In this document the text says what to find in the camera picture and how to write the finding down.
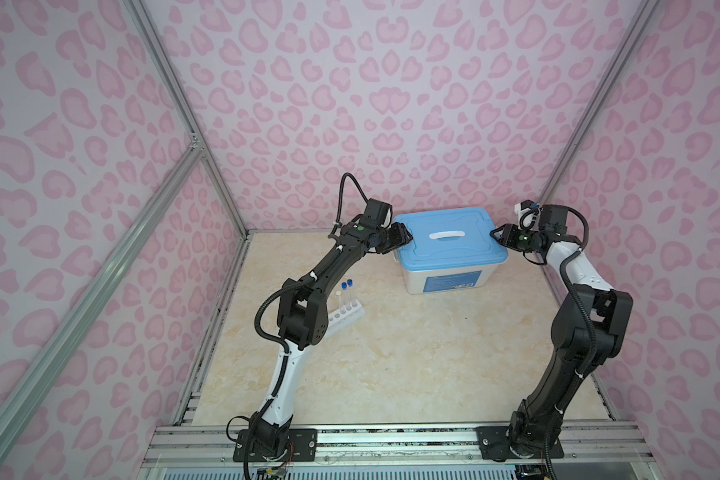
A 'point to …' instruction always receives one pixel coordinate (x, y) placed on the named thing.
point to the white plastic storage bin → (419, 281)
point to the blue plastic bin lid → (450, 239)
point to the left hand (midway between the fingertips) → (412, 234)
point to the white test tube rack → (344, 316)
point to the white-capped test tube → (339, 302)
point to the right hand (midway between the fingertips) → (500, 229)
